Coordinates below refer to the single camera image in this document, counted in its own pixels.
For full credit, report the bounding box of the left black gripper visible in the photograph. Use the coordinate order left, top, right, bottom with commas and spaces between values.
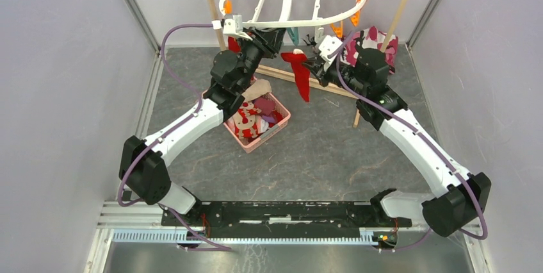
234, 25, 287, 92

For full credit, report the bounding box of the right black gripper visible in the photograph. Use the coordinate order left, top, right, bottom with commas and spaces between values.
301, 55, 368, 98

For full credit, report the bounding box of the red sock with white pompom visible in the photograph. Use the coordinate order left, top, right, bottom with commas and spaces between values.
280, 49, 310, 103

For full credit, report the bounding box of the plain red sock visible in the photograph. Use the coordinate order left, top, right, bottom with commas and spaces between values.
227, 37, 241, 53

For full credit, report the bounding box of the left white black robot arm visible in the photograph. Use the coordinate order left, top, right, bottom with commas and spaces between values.
118, 28, 286, 227

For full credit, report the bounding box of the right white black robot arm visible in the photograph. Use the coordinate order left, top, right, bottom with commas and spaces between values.
302, 48, 491, 240

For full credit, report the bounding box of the pink camouflage cloth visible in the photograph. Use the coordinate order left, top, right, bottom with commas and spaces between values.
341, 26, 399, 74

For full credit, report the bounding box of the beige sock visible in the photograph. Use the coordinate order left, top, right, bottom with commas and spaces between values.
243, 79, 272, 102

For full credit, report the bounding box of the maroon purple sock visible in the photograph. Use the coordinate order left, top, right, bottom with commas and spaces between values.
253, 97, 276, 116

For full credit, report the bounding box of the red white patterned Christmas sock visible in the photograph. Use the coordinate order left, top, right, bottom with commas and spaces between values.
233, 102, 268, 139

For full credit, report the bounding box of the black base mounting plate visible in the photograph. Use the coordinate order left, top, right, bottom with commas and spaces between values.
183, 201, 412, 239

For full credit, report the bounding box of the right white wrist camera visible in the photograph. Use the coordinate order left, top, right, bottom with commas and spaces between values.
318, 35, 343, 72

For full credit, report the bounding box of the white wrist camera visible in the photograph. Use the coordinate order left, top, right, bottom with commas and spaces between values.
318, 35, 343, 72
212, 14, 252, 40

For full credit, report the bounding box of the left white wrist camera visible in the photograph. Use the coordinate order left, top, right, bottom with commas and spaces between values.
212, 14, 252, 40

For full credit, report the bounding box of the wooden rack frame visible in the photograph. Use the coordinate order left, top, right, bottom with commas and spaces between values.
198, 0, 424, 128

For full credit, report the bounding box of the white toothed cable rail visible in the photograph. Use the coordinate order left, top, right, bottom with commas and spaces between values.
112, 228, 378, 245

